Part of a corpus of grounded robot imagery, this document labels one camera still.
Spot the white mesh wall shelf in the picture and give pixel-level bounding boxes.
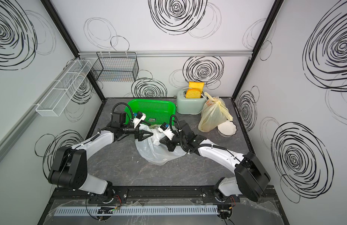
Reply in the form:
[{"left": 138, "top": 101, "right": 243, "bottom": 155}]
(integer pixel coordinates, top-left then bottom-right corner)
[{"left": 35, "top": 60, "right": 92, "bottom": 117}]

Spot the white bunny print plastic bag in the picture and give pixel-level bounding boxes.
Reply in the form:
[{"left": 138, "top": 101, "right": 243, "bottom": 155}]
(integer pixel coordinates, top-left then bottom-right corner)
[{"left": 135, "top": 125, "right": 187, "bottom": 166}]

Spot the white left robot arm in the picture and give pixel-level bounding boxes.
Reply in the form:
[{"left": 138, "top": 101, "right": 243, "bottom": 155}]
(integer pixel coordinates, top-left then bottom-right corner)
[{"left": 48, "top": 108, "right": 153, "bottom": 203}]

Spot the green plastic basket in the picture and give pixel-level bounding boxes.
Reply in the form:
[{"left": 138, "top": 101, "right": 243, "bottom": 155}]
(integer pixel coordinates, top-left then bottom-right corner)
[{"left": 127, "top": 99, "right": 176, "bottom": 125}]

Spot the black wire wall basket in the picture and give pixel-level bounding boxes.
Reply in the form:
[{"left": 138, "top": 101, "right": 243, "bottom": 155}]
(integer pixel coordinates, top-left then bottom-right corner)
[{"left": 92, "top": 52, "right": 139, "bottom": 82}]

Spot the yellowish fruit print plastic bag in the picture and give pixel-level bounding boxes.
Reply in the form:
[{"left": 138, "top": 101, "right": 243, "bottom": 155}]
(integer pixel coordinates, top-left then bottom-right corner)
[{"left": 198, "top": 92, "right": 233, "bottom": 133}]

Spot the toast slice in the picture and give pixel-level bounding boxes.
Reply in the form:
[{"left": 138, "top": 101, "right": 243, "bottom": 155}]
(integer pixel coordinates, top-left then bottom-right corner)
[
  {"left": 189, "top": 82, "right": 204, "bottom": 93},
  {"left": 185, "top": 88, "right": 202, "bottom": 99}
]

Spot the front toast slice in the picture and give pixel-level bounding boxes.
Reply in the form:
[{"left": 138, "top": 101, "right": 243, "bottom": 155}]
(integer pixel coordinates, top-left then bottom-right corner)
[{"left": 185, "top": 88, "right": 202, "bottom": 99}]

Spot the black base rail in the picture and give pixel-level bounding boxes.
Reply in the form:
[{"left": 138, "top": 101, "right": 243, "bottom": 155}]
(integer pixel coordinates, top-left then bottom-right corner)
[{"left": 51, "top": 185, "right": 275, "bottom": 203}]

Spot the mint green toaster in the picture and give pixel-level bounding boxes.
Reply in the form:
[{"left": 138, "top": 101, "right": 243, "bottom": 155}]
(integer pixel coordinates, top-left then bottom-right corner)
[{"left": 176, "top": 88, "right": 207, "bottom": 115}]

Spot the grey slotted cable duct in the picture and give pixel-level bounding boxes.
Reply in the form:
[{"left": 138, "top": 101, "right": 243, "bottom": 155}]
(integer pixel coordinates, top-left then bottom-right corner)
[{"left": 54, "top": 205, "right": 219, "bottom": 217}]

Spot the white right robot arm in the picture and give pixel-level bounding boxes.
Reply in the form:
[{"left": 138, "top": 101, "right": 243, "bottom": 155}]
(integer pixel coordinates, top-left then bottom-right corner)
[{"left": 158, "top": 115, "right": 270, "bottom": 202}]

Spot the white scalloped plate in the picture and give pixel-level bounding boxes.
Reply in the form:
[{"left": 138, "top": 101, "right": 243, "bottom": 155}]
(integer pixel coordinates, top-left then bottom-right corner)
[{"left": 217, "top": 120, "right": 237, "bottom": 137}]

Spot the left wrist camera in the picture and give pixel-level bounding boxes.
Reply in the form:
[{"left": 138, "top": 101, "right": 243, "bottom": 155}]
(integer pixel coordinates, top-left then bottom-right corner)
[{"left": 133, "top": 112, "right": 146, "bottom": 128}]

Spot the back toast slice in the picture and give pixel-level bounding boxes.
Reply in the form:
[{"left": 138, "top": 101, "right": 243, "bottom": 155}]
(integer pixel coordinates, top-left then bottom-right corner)
[{"left": 189, "top": 82, "right": 204, "bottom": 93}]

